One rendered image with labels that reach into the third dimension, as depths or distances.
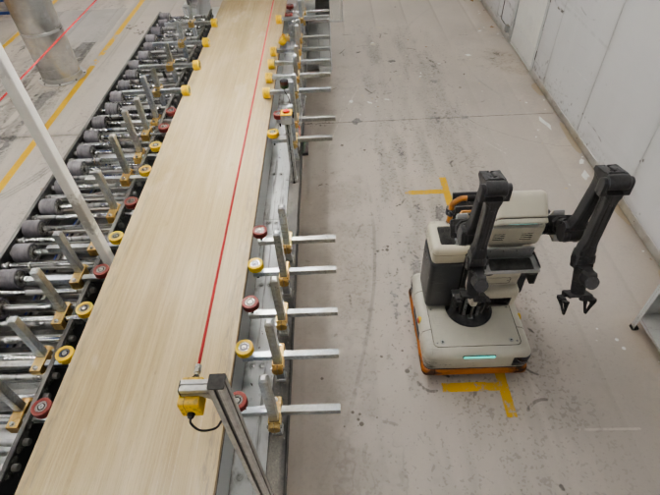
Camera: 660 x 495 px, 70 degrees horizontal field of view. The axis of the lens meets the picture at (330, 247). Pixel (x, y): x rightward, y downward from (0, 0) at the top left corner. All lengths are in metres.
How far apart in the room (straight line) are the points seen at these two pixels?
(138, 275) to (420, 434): 1.77
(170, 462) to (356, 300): 1.85
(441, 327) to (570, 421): 0.88
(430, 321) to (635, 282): 1.66
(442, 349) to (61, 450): 1.93
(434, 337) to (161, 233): 1.68
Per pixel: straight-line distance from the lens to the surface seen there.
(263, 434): 2.28
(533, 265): 2.36
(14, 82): 2.31
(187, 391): 1.19
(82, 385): 2.33
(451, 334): 2.96
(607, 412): 3.31
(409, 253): 3.73
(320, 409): 2.07
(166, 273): 2.57
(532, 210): 2.17
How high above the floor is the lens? 2.68
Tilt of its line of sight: 45 degrees down
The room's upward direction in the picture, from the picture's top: 4 degrees counter-clockwise
